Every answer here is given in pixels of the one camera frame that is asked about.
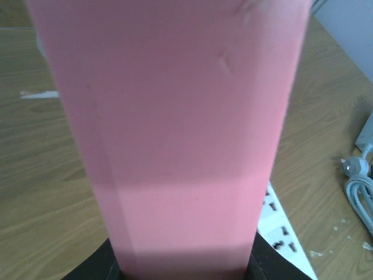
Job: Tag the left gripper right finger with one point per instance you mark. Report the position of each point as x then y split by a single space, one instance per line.
266 264

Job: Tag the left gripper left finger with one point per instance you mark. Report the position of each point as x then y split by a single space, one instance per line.
101 265

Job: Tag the white power strip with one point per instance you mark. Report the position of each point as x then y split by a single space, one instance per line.
275 227

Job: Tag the pink triangular power socket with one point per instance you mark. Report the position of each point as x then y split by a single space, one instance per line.
176 108

